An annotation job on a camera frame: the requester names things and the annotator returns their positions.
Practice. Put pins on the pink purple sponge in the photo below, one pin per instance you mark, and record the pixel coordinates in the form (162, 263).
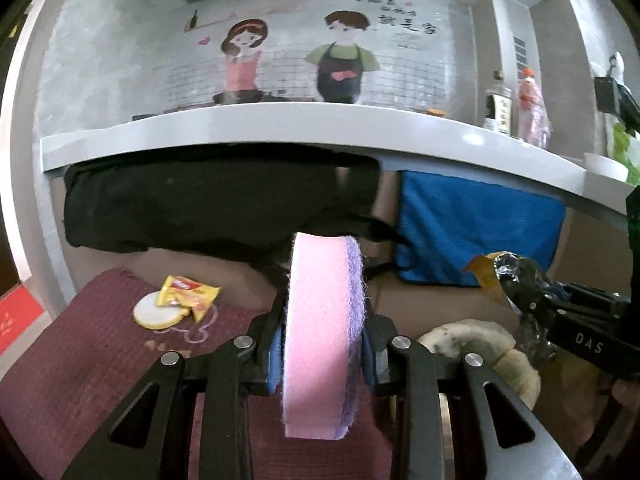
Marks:
(324, 321)

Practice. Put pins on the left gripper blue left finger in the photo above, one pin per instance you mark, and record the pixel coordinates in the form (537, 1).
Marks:
(264, 373)

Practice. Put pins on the blue hanging towel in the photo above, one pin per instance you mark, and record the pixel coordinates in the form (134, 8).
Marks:
(448, 221)

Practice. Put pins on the yellow snack wrapper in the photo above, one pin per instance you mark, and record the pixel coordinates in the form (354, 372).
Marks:
(186, 294)

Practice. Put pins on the red plaid tablecloth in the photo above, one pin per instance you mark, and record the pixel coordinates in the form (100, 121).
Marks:
(61, 389)

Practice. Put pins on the black hanging bag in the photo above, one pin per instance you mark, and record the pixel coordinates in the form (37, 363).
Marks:
(240, 202)

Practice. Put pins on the foil wrapper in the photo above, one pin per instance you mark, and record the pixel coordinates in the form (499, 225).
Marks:
(519, 283)

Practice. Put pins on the person's right hand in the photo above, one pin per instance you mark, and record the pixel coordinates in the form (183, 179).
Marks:
(627, 394)

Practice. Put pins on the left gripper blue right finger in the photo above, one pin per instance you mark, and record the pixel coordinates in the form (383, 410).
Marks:
(378, 331)

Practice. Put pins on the white bowl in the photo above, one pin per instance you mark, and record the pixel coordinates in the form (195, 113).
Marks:
(605, 167)

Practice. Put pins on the yellow round sponge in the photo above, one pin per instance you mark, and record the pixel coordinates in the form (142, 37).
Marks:
(149, 315)

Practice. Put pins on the dark sauce bottle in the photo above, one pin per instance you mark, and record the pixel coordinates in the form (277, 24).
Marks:
(498, 110)

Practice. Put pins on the red door mat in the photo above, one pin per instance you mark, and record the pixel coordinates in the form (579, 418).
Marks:
(18, 310)

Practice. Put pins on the black wall rack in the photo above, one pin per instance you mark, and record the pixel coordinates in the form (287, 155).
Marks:
(614, 97)

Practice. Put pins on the red plastic bottle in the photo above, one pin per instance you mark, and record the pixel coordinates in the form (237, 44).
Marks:
(533, 121)

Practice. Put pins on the trash bin with plastic bag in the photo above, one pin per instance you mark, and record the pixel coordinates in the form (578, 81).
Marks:
(495, 345)

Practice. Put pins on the green white package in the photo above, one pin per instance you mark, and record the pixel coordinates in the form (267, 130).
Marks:
(626, 151)

